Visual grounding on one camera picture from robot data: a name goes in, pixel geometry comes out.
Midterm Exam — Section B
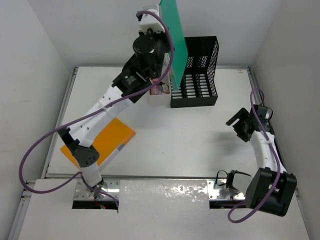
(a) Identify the brown white stamp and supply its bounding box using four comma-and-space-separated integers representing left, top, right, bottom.
160, 83, 170, 94

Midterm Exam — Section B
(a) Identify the pink glue bottle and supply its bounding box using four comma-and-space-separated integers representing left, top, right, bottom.
149, 78, 160, 95

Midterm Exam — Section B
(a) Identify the green notebook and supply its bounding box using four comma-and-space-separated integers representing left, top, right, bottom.
159, 0, 188, 91

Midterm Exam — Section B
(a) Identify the orange notebook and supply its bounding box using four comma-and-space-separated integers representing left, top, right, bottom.
58, 118, 136, 171

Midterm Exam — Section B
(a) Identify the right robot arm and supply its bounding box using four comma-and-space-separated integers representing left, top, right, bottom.
225, 104, 297, 217

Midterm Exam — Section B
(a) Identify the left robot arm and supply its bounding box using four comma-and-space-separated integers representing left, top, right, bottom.
58, 29, 170, 189

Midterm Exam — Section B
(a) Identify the white storage box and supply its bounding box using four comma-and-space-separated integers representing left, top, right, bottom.
148, 54, 172, 106

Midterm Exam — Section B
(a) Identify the black mesh file organizer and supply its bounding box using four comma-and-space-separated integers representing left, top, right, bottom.
170, 36, 219, 108

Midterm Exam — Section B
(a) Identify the white front cover panel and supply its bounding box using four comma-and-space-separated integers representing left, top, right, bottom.
19, 179, 309, 240

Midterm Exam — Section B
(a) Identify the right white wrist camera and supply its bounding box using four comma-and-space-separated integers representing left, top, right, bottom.
255, 105, 273, 124

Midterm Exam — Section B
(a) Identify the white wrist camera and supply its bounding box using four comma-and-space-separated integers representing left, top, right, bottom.
255, 105, 273, 124
137, 5, 166, 34

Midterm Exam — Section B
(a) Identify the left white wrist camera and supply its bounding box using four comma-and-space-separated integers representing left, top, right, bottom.
137, 5, 166, 34

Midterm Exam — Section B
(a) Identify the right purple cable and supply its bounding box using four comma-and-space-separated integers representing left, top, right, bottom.
219, 87, 281, 223

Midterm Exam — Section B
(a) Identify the purple cable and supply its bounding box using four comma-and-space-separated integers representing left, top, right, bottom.
219, 87, 281, 223
18, 10, 175, 208

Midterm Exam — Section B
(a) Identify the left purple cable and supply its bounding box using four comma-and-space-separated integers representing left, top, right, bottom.
18, 10, 175, 208

